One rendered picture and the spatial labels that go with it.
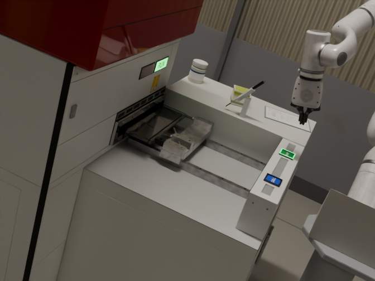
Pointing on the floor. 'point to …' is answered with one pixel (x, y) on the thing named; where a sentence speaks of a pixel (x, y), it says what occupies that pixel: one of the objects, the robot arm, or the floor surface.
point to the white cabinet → (147, 241)
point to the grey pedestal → (332, 262)
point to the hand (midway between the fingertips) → (303, 118)
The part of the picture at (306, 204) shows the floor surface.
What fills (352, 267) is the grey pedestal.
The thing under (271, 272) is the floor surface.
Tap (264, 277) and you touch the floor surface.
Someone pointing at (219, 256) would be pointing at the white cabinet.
